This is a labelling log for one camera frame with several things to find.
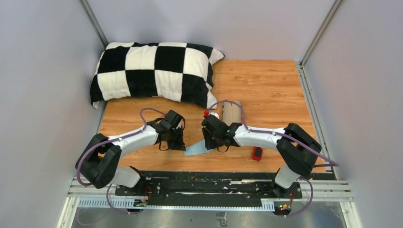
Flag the light blue cleaning cloth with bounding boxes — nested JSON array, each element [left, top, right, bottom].
[[184, 140, 213, 156]]

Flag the beige plaid glasses case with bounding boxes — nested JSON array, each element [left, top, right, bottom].
[[222, 102, 242, 126]]

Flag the red sunglasses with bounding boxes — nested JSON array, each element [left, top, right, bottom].
[[252, 147, 263, 161]]

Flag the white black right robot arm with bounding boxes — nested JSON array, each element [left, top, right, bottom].
[[201, 114, 322, 199]]

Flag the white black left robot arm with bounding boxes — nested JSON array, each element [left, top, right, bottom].
[[75, 110, 186, 196]]

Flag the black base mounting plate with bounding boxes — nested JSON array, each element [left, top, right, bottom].
[[115, 171, 302, 207]]

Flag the black and white checkered pillow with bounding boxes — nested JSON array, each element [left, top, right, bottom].
[[90, 42, 225, 109]]

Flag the aluminium rail frame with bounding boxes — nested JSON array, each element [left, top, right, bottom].
[[57, 177, 362, 228]]

